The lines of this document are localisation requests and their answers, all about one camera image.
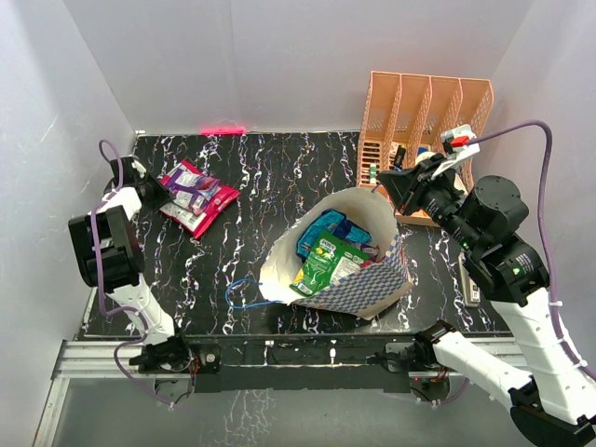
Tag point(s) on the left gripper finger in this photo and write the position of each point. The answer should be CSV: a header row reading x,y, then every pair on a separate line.
x,y
160,196
150,183

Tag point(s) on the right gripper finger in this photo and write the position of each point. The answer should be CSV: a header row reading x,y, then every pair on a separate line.
x,y
405,181
402,202

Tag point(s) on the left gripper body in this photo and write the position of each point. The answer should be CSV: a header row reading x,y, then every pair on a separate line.
x,y
142,182

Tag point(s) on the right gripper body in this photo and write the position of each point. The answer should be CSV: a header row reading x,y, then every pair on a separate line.
x,y
436,196

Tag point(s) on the magenta purple candy pack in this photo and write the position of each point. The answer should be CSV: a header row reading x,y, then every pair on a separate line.
x,y
192,190

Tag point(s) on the pink snack bag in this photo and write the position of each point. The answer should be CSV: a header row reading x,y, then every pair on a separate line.
x,y
198,225

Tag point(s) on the blue snack bag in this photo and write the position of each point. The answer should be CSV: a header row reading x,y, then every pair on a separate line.
x,y
338,225

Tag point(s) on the blue checkered paper bag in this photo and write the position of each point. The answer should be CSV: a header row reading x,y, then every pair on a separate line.
x,y
364,294

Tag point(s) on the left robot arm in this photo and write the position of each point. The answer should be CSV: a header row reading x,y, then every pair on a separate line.
x,y
110,259

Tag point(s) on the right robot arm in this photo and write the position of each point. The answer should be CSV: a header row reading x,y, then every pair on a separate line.
x,y
552,402

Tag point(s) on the glue stick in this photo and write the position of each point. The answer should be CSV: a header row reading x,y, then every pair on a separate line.
x,y
372,173

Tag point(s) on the black yellow highlighter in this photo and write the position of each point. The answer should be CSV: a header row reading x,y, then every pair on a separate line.
x,y
398,158

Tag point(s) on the white tube with label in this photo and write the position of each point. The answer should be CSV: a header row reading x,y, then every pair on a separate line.
x,y
425,155

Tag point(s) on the red snack packet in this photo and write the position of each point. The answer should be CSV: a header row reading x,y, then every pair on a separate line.
x,y
377,255

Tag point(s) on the orange desk organizer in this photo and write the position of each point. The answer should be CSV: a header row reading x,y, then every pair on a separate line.
x,y
411,111

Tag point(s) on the green candy pack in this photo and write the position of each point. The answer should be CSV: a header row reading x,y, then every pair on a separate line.
x,y
329,260

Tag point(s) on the beige stapler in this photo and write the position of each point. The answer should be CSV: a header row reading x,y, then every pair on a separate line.
x,y
470,291

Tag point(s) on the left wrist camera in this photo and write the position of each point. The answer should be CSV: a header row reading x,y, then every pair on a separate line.
x,y
134,167

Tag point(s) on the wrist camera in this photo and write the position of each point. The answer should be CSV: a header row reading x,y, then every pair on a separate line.
x,y
459,148
134,167

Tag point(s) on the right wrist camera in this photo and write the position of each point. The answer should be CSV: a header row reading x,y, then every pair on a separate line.
x,y
459,148

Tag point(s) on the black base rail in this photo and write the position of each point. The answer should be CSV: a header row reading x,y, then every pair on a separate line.
x,y
388,362

